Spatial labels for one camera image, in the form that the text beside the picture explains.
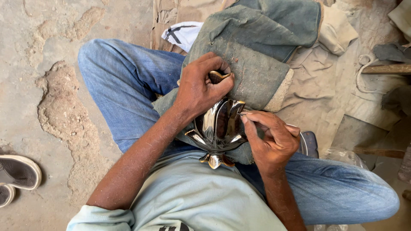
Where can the person's left hand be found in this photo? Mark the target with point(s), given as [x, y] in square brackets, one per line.
[196, 91]

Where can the person's right hand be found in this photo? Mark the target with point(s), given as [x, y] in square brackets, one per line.
[276, 147]

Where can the polished brass lotus-shaped piece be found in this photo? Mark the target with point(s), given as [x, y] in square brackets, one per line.
[218, 128]

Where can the thin metal engraving tool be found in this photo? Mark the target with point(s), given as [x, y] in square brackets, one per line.
[240, 113]

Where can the blue rubber slipper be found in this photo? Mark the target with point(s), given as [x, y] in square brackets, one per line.
[309, 144]

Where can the white cloth with black stripes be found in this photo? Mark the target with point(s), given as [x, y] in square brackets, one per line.
[183, 33]

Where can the grey-green dusty cloth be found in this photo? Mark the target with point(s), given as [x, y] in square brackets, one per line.
[253, 57]

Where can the person's blue jeans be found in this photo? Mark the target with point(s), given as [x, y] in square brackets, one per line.
[128, 86]

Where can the clear plastic bag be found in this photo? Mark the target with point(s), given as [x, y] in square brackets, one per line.
[345, 157]

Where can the beige canvas sheet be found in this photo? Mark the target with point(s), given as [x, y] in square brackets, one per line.
[324, 83]

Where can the person's pale blue shirt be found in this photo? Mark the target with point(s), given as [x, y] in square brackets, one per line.
[186, 195]

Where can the wooden stick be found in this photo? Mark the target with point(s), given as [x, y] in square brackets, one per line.
[388, 68]
[379, 152]

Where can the dark grey rag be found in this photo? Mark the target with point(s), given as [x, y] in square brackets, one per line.
[390, 52]

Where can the grey slip-on shoe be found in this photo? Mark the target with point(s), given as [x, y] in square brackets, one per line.
[5, 195]
[19, 171]

